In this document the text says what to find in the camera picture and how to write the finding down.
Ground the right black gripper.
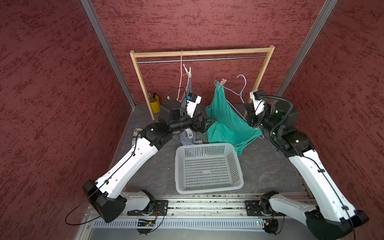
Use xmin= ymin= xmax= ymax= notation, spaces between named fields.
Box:
xmin=242 ymin=101 xmax=281 ymax=136

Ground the yellow pencil cup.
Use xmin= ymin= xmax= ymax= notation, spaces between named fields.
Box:
xmin=148 ymin=93 xmax=161 ymax=114

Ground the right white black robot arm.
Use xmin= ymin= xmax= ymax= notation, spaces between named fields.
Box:
xmin=244 ymin=90 xmax=369 ymax=240

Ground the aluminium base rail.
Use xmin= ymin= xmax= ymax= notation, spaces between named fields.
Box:
xmin=86 ymin=196 xmax=328 ymax=218

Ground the wooden clothes rack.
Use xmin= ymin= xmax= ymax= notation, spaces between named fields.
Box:
xmin=130 ymin=45 xmax=275 ymax=121

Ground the white plastic laundry basket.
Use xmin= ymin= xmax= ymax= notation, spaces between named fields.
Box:
xmin=175 ymin=143 xmax=244 ymax=195

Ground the pink wire hanger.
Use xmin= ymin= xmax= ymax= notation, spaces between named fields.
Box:
xmin=177 ymin=50 xmax=183 ymax=101

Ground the green tank top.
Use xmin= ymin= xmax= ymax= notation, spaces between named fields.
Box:
xmin=206 ymin=83 xmax=262 ymax=156

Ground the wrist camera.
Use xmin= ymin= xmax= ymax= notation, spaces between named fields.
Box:
xmin=250 ymin=90 xmax=266 ymax=116
xmin=186 ymin=93 xmax=202 ymax=118

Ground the white clothespin top striped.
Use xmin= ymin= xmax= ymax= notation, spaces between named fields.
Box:
xmin=183 ymin=64 xmax=192 ymax=78

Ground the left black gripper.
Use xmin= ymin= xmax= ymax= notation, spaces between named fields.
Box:
xmin=169 ymin=109 xmax=215 ymax=133

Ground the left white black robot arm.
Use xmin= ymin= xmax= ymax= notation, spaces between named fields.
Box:
xmin=83 ymin=100 xmax=216 ymax=223

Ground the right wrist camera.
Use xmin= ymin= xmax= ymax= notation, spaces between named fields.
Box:
xmin=250 ymin=90 xmax=266 ymax=116

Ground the striped tank top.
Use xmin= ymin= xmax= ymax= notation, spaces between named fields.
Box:
xmin=173 ymin=73 xmax=203 ymax=146

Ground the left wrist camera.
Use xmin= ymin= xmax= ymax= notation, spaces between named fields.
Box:
xmin=186 ymin=93 xmax=202 ymax=118

